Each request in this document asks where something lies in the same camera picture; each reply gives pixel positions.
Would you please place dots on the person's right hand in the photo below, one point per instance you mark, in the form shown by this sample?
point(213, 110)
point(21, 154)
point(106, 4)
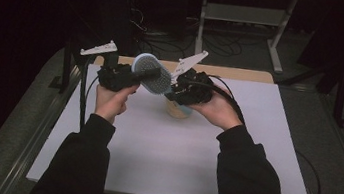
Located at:
point(220, 111)

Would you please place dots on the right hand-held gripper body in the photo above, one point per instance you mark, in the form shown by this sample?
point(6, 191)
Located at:
point(195, 86)

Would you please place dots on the black metal stand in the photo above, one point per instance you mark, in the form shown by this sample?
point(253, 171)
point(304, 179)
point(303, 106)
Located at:
point(67, 63)
point(341, 99)

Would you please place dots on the person's left hand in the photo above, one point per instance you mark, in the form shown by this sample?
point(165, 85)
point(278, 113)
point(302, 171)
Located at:
point(110, 102)

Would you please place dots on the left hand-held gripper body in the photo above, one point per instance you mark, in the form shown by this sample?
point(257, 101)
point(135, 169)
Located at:
point(115, 76)

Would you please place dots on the white metal desk frame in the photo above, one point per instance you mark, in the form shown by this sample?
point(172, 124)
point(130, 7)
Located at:
point(244, 15)

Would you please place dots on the light blue hairbrush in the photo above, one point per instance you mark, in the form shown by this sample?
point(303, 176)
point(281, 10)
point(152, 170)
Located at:
point(161, 85)

